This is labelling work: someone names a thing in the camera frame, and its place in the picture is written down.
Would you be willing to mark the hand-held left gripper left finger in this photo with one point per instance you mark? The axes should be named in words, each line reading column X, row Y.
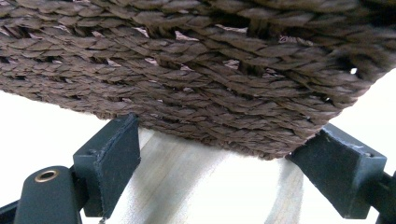
column 109, row 161

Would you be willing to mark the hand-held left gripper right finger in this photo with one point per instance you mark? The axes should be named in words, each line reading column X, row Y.
column 339, row 168

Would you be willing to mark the brown woven basket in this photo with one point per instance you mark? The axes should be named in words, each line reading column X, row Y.
column 193, row 77

